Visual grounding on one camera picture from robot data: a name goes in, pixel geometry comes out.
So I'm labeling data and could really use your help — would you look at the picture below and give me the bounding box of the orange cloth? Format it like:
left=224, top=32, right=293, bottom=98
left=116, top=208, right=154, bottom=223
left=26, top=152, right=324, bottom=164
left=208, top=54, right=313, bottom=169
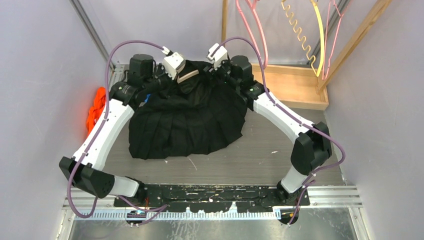
left=85, top=87, right=106, bottom=136

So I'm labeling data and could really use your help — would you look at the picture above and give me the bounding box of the aluminium frame rail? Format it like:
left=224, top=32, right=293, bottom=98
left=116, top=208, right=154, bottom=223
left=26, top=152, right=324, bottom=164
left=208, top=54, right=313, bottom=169
left=69, top=0, right=110, bottom=62

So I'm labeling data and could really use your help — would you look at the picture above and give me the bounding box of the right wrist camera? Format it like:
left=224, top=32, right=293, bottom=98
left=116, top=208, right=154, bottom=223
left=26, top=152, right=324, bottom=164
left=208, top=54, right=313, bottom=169
left=206, top=43, right=228, bottom=70

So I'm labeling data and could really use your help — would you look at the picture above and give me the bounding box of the blue plastic bin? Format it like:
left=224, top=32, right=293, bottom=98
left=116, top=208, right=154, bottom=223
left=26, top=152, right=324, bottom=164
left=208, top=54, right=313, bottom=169
left=143, top=94, right=151, bottom=103

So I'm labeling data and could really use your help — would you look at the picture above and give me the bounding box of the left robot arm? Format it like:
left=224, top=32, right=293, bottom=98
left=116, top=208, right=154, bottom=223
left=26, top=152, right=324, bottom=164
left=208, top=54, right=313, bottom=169
left=59, top=52, right=185, bottom=207

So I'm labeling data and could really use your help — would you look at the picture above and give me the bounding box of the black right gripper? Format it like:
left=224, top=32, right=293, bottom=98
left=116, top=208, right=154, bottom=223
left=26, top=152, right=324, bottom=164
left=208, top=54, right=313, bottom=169
left=203, top=56, right=240, bottom=91

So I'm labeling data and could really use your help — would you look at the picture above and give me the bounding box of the pink plastic hanger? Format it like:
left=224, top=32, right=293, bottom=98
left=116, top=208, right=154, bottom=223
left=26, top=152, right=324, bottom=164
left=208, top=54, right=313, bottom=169
left=235, top=0, right=270, bottom=69

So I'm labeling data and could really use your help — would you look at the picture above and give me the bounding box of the wooden rack post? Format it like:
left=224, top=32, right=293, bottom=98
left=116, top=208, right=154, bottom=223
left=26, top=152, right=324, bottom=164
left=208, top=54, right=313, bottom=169
left=221, top=0, right=229, bottom=42
left=315, top=0, right=392, bottom=94

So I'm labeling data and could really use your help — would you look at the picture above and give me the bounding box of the wooden rack post left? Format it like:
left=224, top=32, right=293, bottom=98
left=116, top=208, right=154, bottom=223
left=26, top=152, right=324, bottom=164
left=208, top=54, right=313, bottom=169
left=221, top=0, right=229, bottom=42

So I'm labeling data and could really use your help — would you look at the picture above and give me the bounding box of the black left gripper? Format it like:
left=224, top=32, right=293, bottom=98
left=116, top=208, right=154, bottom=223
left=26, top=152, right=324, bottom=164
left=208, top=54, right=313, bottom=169
left=143, top=63, right=179, bottom=99

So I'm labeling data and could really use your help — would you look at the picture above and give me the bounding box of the wooden rack post right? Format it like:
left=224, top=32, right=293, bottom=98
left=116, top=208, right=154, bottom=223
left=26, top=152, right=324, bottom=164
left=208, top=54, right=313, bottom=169
left=315, top=0, right=392, bottom=94

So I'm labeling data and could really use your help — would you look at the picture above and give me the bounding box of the pink wire hanger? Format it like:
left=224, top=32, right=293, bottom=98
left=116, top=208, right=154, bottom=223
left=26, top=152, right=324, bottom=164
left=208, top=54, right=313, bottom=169
left=321, top=0, right=350, bottom=81

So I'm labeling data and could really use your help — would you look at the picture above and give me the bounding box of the wooden rack base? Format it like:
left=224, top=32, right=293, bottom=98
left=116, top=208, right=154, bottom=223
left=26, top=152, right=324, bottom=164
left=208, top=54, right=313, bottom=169
left=264, top=65, right=329, bottom=111

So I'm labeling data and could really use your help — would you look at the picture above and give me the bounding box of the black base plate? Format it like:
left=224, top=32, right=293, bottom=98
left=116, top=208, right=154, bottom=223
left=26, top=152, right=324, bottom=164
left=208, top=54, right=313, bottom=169
left=114, top=184, right=310, bottom=213

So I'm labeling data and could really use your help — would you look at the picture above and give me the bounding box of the black garment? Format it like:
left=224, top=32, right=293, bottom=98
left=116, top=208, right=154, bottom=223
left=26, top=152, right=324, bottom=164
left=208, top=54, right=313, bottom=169
left=128, top=60, right=248, bottom=160

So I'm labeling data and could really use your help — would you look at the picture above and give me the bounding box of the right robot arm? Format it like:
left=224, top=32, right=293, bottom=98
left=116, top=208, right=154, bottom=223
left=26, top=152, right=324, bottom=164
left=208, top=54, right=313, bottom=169
left=207, top=55, right=332, bottom=206

